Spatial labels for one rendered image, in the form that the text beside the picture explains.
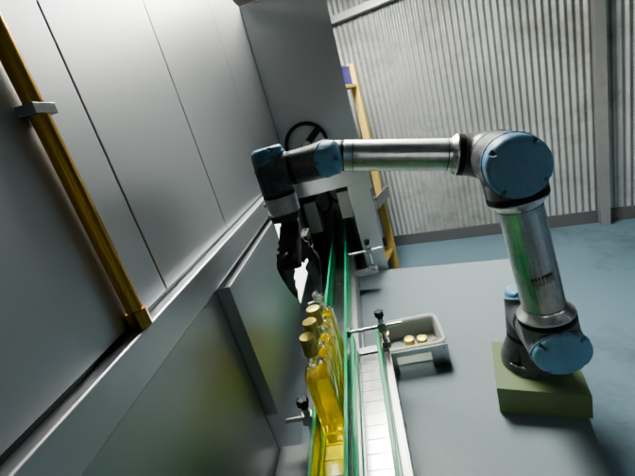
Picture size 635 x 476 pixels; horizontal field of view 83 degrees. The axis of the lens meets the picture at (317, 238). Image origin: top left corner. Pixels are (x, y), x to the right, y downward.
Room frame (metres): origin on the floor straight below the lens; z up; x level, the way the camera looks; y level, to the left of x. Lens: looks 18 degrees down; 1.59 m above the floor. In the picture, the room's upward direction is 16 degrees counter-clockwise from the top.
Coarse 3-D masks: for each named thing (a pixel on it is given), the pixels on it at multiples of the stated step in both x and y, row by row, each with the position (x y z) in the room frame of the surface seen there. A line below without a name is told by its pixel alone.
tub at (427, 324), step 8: (392, 320) 1.14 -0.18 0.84; (400, 320) 1.13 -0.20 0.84; (408, 320) 1.13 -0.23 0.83; (416, 320) 1.12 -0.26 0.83; (424, 320) 1.12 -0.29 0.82; (432, 320) 1.11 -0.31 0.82; (392, 328) 1.14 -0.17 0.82; (400, 328) 1.13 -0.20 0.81; (408, 328) 1.13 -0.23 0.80; (416, 328) 1.12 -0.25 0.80; (424, 328) 1.12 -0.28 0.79; (432, 328) 1.11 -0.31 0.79; (440, 328) 1.02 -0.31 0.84; (392, 336) 1.14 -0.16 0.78; (400, 336) 1.13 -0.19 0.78; (416, 336) 1.11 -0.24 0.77; (432, 336) 1.09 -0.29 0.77; (440, 336) 1.00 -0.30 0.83; (376, 344) 1.04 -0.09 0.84; (392, 344) 1.11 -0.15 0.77; (400, 344) 1.10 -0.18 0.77; (416, 344) 0.98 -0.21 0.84; (424, 344) 0.97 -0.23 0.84; (432, 344) 0.96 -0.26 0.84
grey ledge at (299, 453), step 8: (280, 448) 0.70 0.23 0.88; (288, 448) 0.69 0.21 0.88; (296, 448) 0.68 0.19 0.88; (304, 448) 0.67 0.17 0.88; (280, 456) 0.67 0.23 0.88; (288, 456) 0.66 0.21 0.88; (296, 456) 0.66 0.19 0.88; (304, 456) 0.65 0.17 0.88; (280, 464) 0.65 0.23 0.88; (288, 464) 0.64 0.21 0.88; (296, 464) 0.64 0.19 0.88; (304, 464) 0.63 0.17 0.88; (280, 472) 0.63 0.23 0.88; (288, 472) 0.62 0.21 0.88; (296, 472) 0.62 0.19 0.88; (304, 472) 0.61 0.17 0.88
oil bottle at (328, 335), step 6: (330, 330) 0.81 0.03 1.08; (324, 336) 0.78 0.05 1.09; (330, 336) 0.79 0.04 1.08; (330, 342) 0.77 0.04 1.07; (336, 348) 0.80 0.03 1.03; (336, 354) 0.78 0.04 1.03; (336, 360) 0.77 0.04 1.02; (342, 366) 0.80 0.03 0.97; (342, 372) 0.78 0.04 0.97; (342, 378) 0.77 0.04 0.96
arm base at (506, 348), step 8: (504, 344) 0.83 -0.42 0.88; (512, 344) 0.79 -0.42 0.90; (520, 344) 0.77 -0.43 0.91; (504, 352) 0.81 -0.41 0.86; (512, 352) 0.78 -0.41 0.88; (520, 352) 0.77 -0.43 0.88; (504, 360) 0.80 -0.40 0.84; (512, 360) 0.78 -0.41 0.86; (520, 360) 0.77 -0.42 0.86; (528, 360) 0.75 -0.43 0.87; (512, 368) 0.77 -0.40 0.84; (520, 368) 0.76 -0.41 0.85; (528, 368) 0.74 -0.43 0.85; (536, 368) 0.74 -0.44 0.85; (528, 376) 0.74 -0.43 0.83; (536, 376) 0.73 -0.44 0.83; (544, 376) 0.73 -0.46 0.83; (552, 376) 0.73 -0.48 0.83
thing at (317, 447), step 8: (336, 224) 2.32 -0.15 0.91; (336, 232) 2.17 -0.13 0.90; (336, 240) 2.05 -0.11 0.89; (328, 272) 1.45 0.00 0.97; (328, 280) 1.36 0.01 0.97; (328, 288) 1.30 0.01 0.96; (328, 296) 1.25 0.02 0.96; (328, 304) 1.20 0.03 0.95; (312, 424) 0.65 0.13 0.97; (320, 424) 0.69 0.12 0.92; (312, 432) 0.63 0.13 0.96; (320, 432) 0.67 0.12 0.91; (312, 440) 0.61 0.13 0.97; (320, 440) 0.65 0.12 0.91; (312, 448) 0.59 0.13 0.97; (320, 448) 0.63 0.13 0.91; (312, 456) 0.57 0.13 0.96; (320, 456) 0.61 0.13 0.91; (312, 464) 0.55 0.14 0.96; (320, 464) 0.60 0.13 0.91; (312, 472) 0.54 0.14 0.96; (320, 472) 0.58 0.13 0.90
